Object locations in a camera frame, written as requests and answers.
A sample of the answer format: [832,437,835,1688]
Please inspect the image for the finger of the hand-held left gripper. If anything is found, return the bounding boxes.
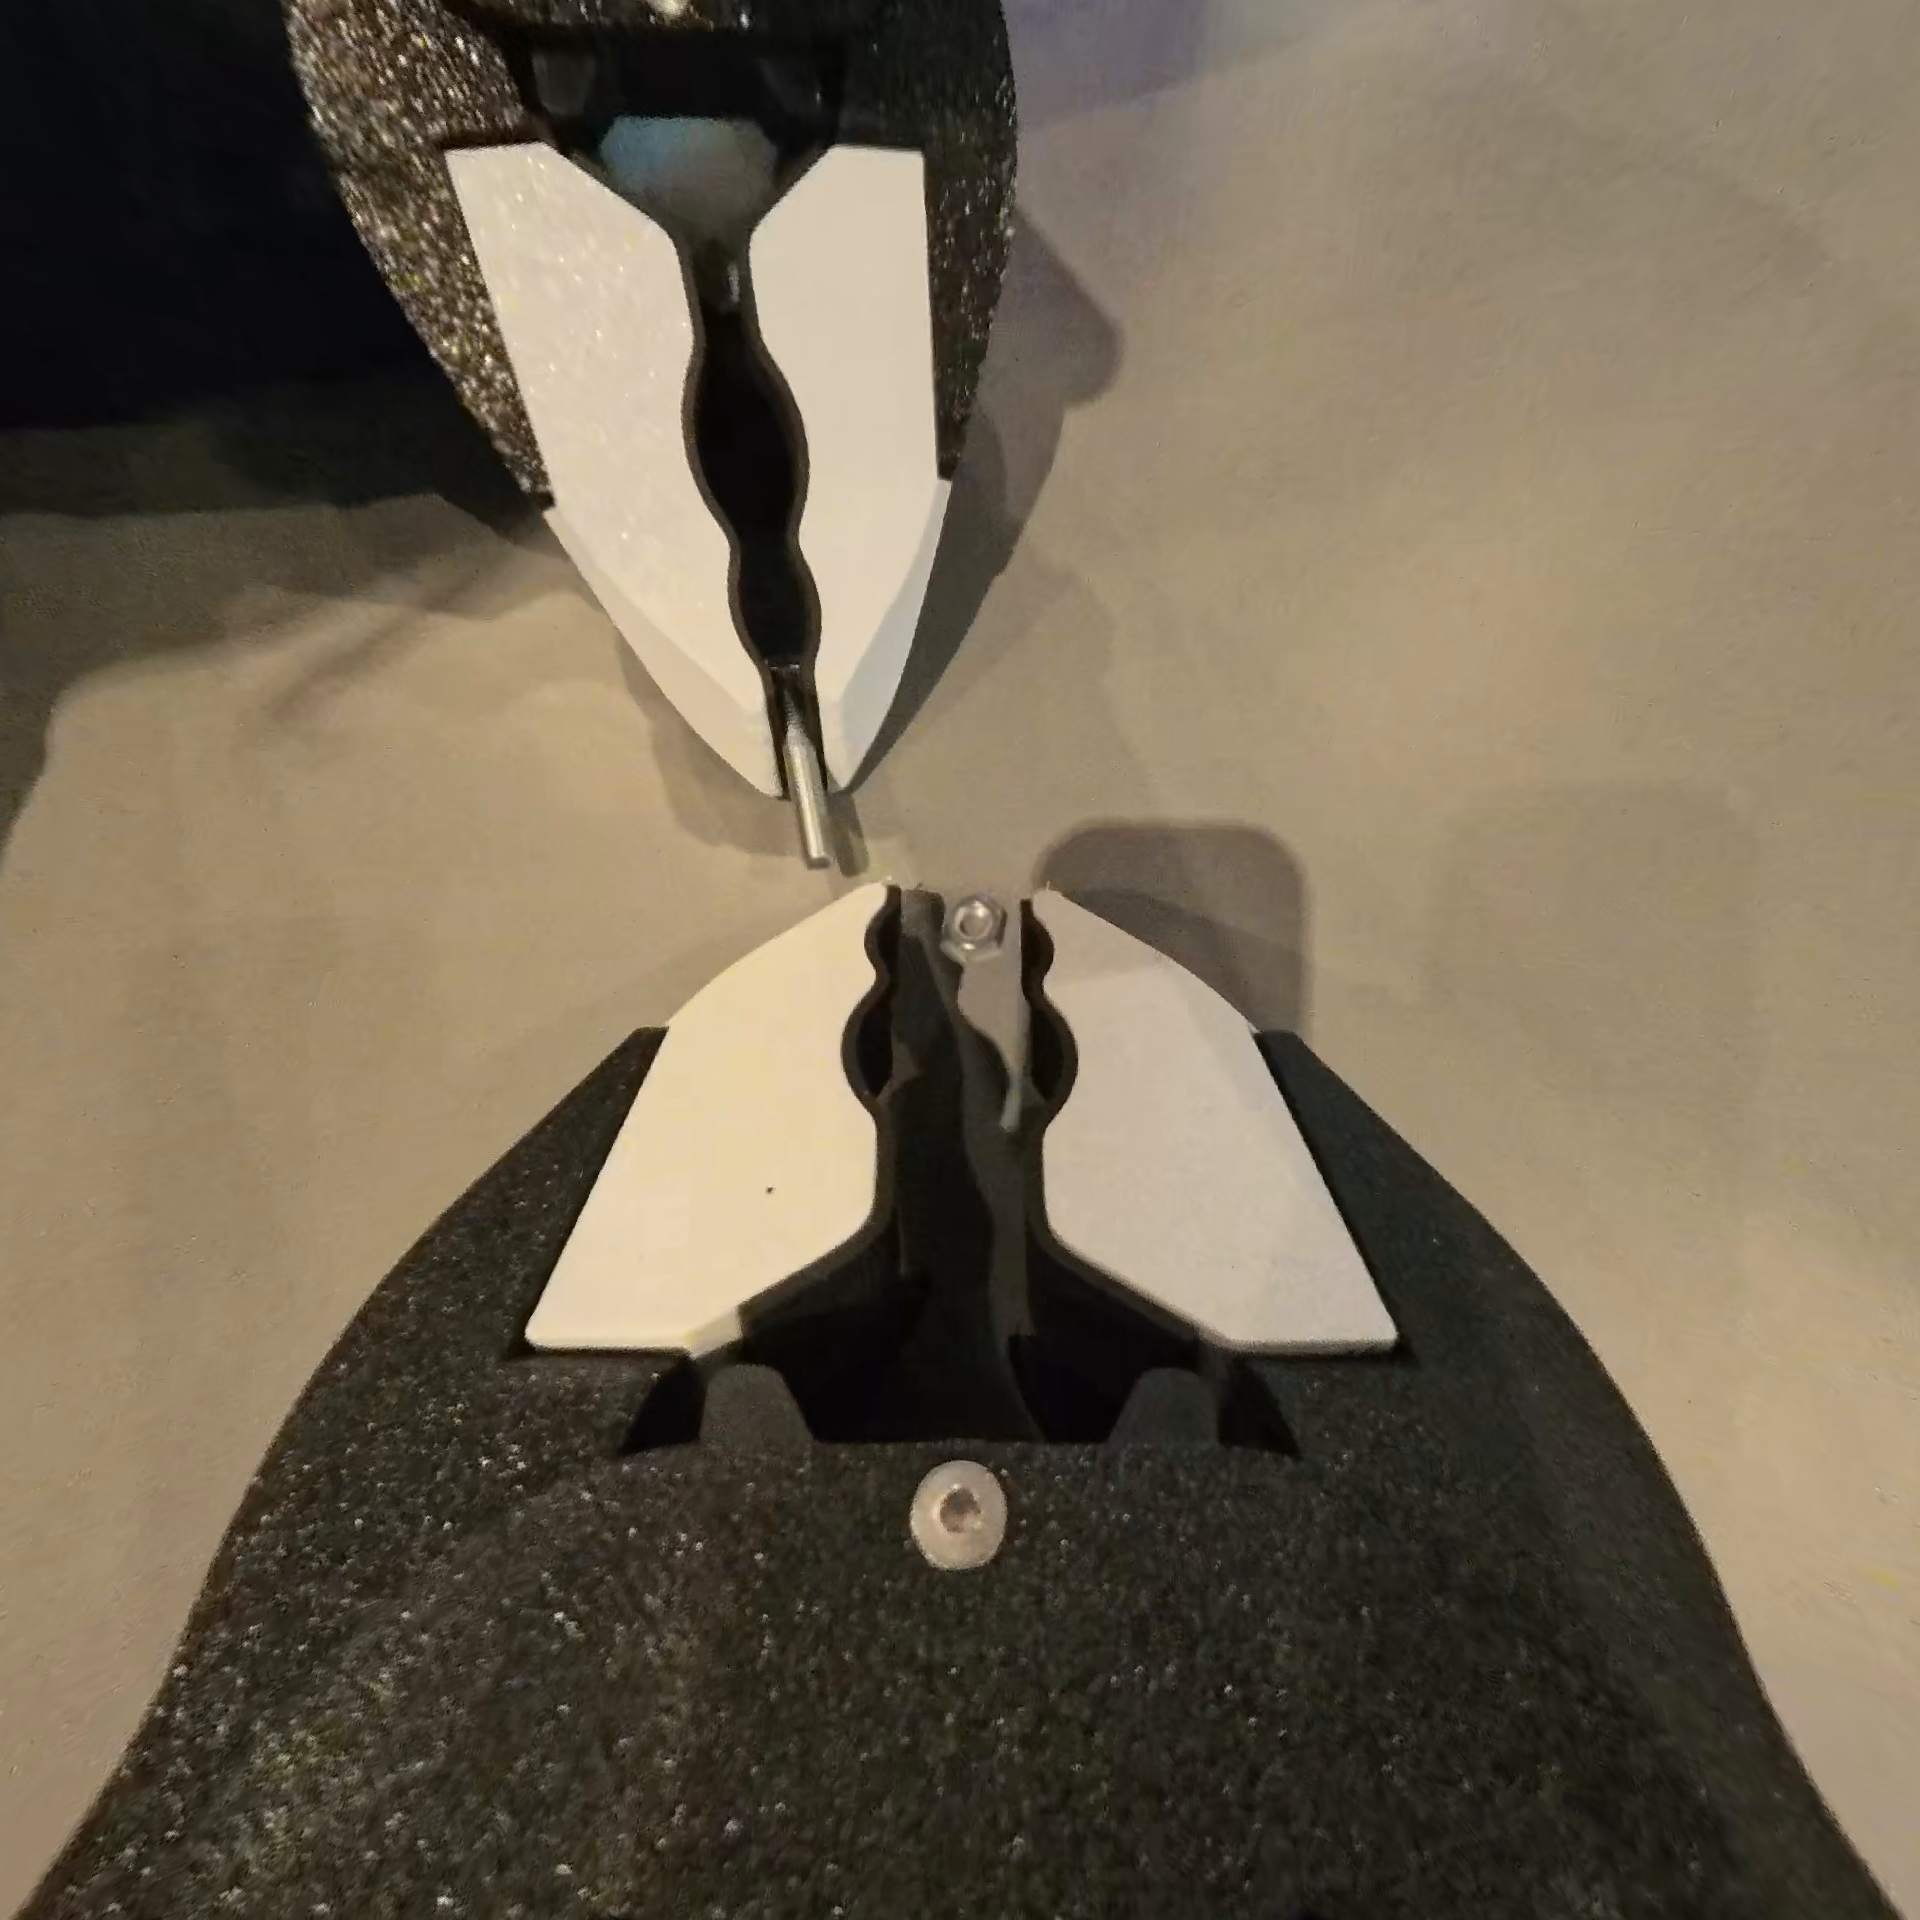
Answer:
[441,138,797,800]
[751,147,953,792]

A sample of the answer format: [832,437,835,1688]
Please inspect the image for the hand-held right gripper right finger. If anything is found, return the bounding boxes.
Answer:
[1025,887,1400,1352]

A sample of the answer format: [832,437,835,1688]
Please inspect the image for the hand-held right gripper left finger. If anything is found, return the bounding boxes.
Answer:
[522,881,905,1352]

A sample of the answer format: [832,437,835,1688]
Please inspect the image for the silver metal bolt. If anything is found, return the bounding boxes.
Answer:
[769,659,847,873]

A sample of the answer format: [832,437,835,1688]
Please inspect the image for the person's left forearm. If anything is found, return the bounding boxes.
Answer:
[0,0,518,449]

